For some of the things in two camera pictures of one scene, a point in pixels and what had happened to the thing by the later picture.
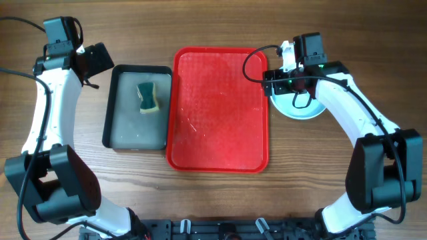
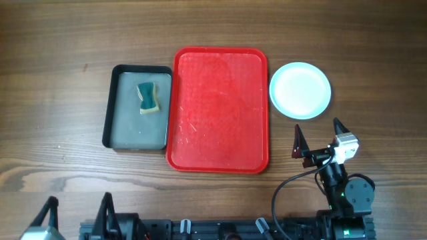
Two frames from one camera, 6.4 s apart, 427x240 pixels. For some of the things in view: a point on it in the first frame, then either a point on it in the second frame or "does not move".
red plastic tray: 217,121 does not move
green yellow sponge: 147,93 does not move
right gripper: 273,75 to 300,149
